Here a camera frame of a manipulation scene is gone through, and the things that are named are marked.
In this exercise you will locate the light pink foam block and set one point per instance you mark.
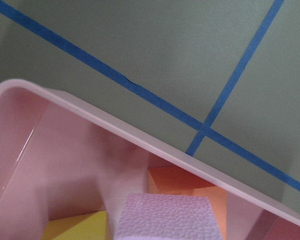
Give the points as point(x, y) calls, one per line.
point(147, 216)

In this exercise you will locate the yellow foam block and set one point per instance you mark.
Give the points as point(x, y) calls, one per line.
point(92, 226)

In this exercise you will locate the pink plastic bin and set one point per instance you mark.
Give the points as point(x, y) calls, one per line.
point(61, 157)

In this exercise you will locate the orange foam block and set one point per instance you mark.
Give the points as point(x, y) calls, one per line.
point(173, 180)

